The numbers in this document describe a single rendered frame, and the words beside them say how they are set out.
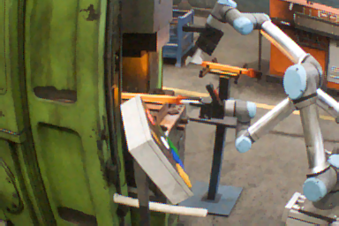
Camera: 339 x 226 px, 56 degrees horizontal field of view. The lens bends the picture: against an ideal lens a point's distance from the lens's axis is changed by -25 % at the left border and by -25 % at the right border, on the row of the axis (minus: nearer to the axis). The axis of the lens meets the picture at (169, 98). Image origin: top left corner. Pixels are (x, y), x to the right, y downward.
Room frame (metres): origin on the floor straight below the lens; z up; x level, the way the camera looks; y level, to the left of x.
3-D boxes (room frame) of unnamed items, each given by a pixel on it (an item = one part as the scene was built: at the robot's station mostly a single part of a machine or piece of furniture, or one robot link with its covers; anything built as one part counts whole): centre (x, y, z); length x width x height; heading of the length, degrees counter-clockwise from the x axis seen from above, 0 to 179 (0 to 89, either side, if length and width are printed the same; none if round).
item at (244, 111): (1.72, -0.35, 1.00); 0.11 x 0.08 x 0.09; 75
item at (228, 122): (2.32, -0.32, 0.74); 0.40 x 0.30 x 0.02; 158
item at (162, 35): (1.85, 0.23, 1.32); 0.42 x 0.20 x 0.10; 75
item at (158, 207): (1.44, 0.03, 0.62); 0.44 x 0.05 x 0.05; 75
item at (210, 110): (1.76, -0.20, 0.99); 0.12 x 0.08 x 0.09; 75
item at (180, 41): (5.89, 0.32, 0.36); 1.20 x 0.80 x 0.72; 73
